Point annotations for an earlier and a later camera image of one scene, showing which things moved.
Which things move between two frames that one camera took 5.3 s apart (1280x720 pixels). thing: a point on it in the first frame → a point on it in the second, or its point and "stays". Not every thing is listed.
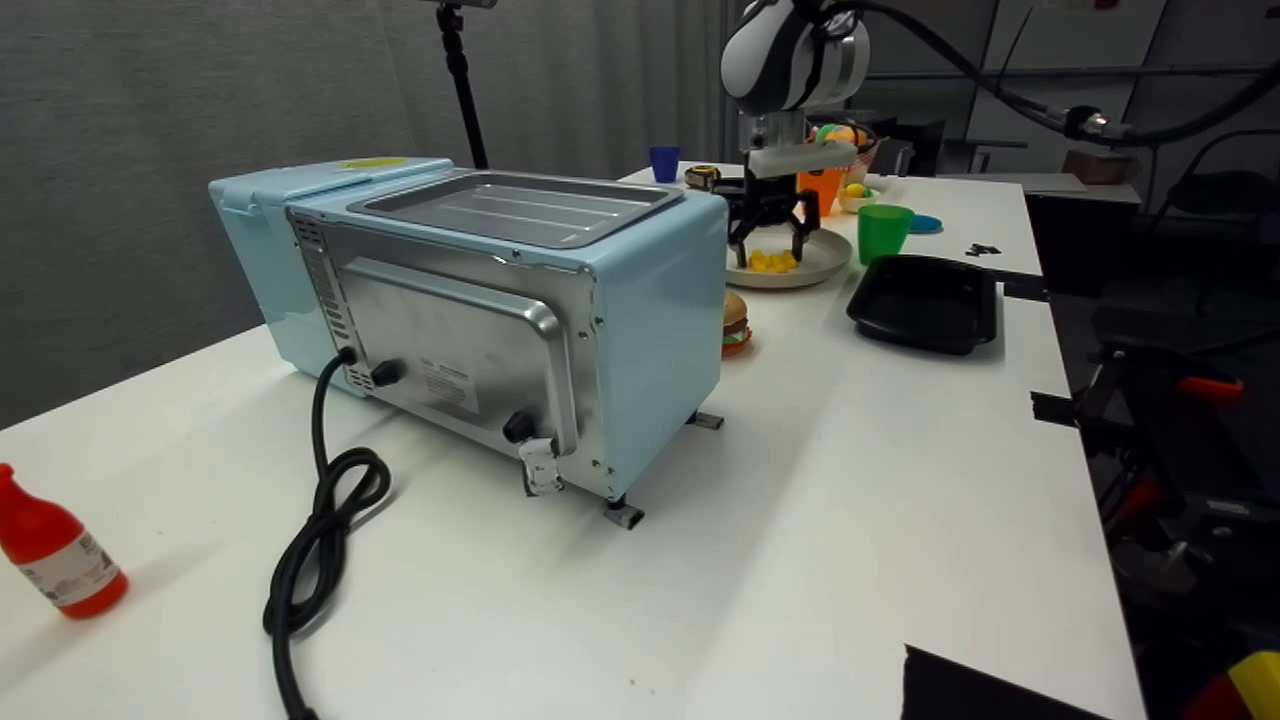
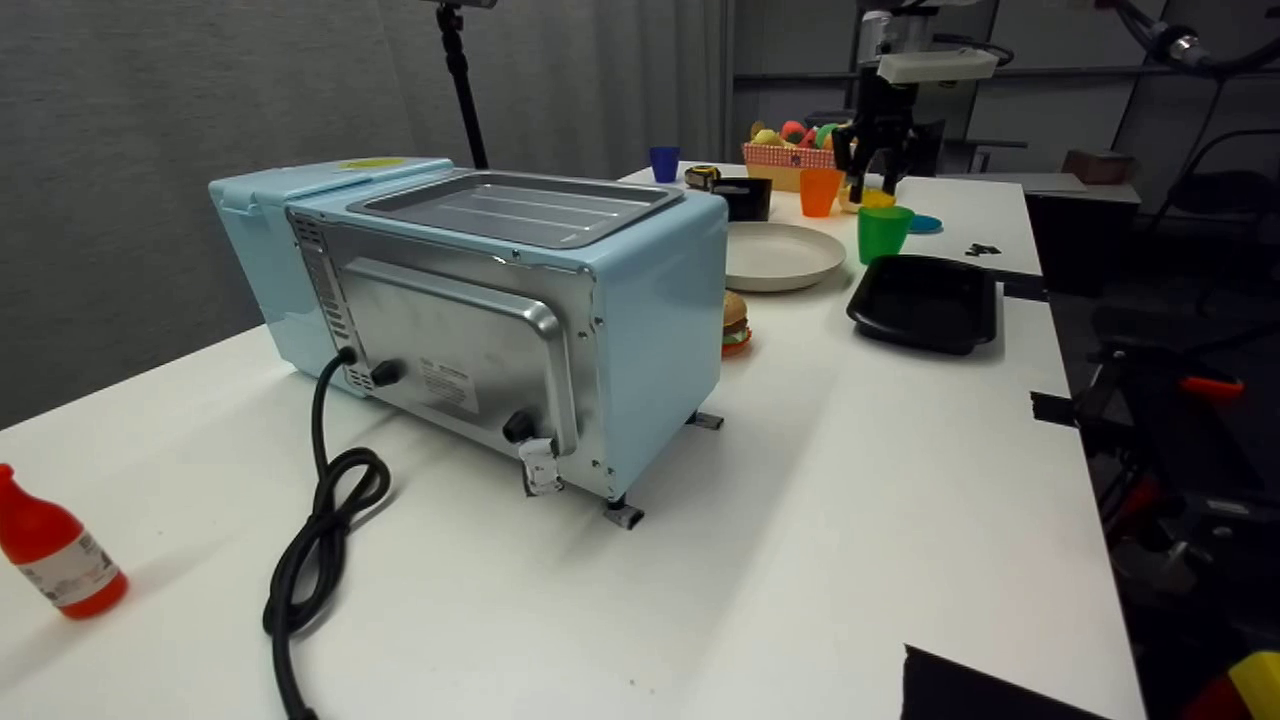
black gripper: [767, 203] → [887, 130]
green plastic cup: [880, 228] stays
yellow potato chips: [773, 262] → [879, 196]
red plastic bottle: [56, 554] stays
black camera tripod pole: [449, 23] stays
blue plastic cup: [667, 161] stays
